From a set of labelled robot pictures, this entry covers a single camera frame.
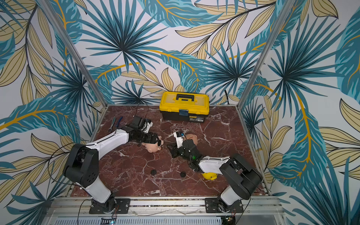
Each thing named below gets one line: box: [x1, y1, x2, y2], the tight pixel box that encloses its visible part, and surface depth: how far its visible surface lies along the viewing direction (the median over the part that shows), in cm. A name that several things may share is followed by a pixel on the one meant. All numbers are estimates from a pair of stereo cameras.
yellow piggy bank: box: [201, 172, 218, 181], surface depth 79 cm
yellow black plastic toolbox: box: [159, 91, 210, 124], surface depth 102 cm
